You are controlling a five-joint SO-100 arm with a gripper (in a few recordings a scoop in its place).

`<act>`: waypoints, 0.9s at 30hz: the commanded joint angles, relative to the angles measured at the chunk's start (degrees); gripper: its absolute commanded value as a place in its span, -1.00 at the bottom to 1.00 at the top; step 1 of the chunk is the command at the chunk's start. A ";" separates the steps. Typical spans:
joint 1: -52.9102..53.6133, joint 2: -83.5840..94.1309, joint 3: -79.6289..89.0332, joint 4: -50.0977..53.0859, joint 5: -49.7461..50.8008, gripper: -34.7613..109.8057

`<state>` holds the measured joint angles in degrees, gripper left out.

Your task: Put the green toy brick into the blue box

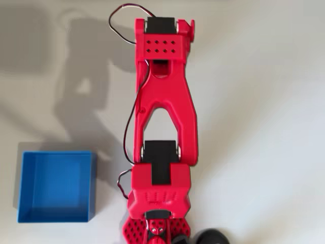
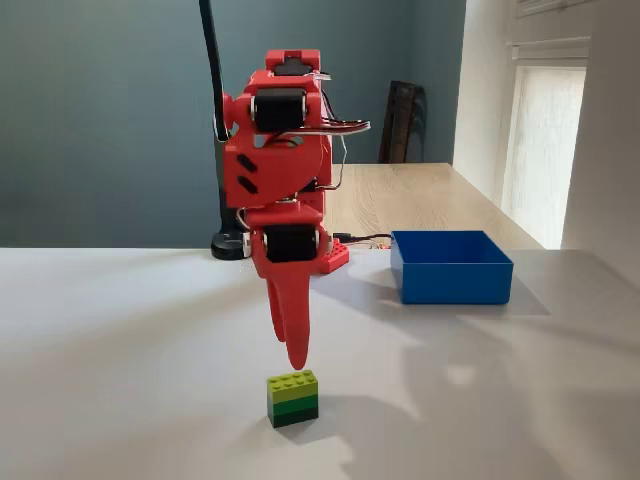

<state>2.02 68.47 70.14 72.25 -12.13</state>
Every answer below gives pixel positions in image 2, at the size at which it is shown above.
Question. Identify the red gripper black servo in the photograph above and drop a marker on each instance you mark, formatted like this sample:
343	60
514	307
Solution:
289	243

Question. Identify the green lego brick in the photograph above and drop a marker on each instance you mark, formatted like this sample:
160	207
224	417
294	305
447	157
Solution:
292	400

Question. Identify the red robot arm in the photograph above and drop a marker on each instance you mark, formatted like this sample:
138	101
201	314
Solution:
280	165

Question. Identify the blue plastic box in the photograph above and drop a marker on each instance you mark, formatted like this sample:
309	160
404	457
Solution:
455	285

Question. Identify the white window blind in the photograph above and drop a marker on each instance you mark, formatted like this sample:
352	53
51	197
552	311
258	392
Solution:
545	150

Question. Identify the black camera stand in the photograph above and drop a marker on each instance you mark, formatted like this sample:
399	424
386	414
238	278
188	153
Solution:
227	247

